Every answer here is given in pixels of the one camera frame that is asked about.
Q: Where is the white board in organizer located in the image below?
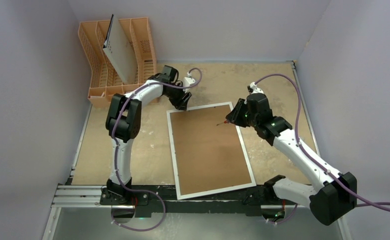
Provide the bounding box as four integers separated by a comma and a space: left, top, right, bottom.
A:
102, 14, 138, 85

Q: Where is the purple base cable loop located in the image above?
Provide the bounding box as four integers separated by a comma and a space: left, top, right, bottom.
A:
111, 192, 169, 233

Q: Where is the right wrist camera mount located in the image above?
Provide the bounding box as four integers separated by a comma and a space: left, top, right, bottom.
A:
247, 82, 264, 95

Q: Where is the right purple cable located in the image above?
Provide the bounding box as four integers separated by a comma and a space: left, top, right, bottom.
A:
252, 73, 390, 214

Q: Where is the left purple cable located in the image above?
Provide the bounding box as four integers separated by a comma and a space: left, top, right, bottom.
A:
110, 67, 203, 196

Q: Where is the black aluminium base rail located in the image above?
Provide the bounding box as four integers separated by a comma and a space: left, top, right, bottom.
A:
50, 183, 345, 220

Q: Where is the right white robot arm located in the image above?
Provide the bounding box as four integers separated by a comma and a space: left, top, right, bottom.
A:
225, 93, 357, 226

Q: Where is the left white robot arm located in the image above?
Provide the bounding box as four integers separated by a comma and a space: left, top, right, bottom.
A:
105, 65, 201, 205

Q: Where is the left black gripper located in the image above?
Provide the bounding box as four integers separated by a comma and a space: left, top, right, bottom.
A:
164, 83, 192, 111

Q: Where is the orange plastic file organizer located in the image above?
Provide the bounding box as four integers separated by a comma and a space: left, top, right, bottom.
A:
78, 15, 158, 108

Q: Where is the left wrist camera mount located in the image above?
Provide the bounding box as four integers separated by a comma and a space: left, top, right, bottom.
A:
181, 76, 197, 91

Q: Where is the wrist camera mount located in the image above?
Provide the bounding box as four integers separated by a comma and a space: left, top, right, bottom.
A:
247, 82, 264, 95
181, 76, 197, 91

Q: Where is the white picture frame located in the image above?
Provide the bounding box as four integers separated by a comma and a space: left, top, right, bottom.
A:
166, 102, 256, 200

